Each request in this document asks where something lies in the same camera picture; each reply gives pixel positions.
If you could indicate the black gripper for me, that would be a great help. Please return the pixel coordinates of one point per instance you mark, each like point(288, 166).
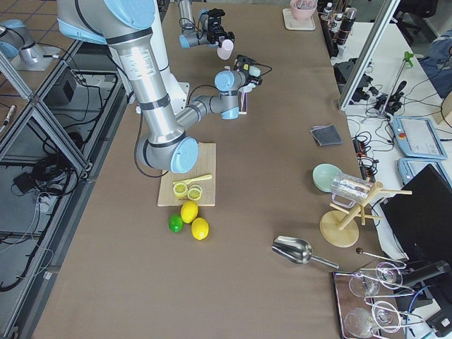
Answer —
point(221, 35)
point(249, 85)

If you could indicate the green cup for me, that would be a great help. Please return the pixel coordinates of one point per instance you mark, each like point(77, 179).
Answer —
point(254, 71)

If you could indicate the pink cup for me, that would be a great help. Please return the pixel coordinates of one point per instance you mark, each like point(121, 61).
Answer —
point(224, 50)

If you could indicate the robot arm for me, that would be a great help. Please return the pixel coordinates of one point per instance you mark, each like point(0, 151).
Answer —
point(132, 30)
point(193, 30)

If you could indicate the beige tray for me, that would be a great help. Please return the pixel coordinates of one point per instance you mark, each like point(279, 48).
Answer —
point(292, 23)

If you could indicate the pink bowl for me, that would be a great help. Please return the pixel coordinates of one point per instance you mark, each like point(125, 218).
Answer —
point(303, 9)

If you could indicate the tea bottle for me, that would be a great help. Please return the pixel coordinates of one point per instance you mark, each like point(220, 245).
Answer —
point(328, 11)
point(337, 22)

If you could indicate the wooden cutting board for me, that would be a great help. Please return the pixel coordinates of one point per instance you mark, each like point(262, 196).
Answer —
point(203, 174)

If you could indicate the grey cloth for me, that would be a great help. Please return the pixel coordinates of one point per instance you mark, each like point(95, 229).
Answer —
point(326, 135)

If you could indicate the yellow plastic knife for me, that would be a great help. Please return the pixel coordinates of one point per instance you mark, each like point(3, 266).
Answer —
point(195, 179)

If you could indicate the black steel thermos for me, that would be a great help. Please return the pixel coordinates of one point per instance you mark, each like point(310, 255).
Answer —
point(346, 25)

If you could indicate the green bowl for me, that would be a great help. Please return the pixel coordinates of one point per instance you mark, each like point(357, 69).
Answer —
point(323, 175)

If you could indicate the lemon slice lower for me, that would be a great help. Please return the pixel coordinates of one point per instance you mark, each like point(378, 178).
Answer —
point(194, 192)

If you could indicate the yellow lemon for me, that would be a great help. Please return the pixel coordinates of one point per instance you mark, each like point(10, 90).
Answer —
point(200, 228)
point(189, 211)

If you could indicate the clear plastic pitcher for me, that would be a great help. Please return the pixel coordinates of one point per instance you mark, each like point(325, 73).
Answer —
point(348, 190)

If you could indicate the green lime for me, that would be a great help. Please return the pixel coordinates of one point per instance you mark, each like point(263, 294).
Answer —
point(176, 223)

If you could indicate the teach pendant tablet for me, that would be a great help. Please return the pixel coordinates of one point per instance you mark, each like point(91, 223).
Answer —
point(409, 167)
point(416, 137)

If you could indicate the wooden mug tree stand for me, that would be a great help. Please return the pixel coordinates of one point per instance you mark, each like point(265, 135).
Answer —
point(338, 226)

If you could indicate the metal scoop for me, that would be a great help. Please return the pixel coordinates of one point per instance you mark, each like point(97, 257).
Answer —
point(298, 251)

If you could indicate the black laptop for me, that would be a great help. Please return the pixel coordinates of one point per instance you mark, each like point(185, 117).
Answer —
point(421, 221)

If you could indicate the wine glass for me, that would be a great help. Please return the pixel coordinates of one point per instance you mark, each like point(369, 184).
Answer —
point(385, 280)
point(379, 321)

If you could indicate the white wire cup rack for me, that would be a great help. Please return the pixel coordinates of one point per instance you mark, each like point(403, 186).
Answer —
point(243, 103)

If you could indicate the aluminium frame post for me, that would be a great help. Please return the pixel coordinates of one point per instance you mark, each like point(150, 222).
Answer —
point(382, 20)

